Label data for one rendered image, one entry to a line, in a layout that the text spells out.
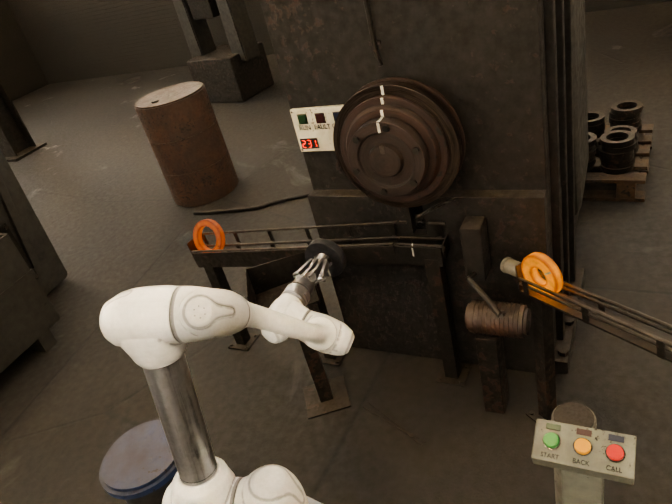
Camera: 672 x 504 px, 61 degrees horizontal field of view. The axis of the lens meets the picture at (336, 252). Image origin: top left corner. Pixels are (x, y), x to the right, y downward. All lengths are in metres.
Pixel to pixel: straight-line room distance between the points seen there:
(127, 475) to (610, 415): 1.80
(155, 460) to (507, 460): 1.28
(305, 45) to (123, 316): 1.28
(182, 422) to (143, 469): 0.71
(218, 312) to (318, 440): 1.41
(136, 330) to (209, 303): 0.19
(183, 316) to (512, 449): 1.53
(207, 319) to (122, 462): 1.12
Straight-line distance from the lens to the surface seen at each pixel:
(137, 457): 2.26
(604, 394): 2.61
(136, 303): 1.35
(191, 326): 1.26
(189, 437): 1.54
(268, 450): 2.62
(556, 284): 1.97
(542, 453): 1.67
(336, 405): 2.67
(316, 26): 2.19
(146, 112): 4.74
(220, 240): 2.81
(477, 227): 2.12
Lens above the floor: 1.92
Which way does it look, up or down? 31 degrees down
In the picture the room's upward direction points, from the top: 16 degrees counter-clockwise
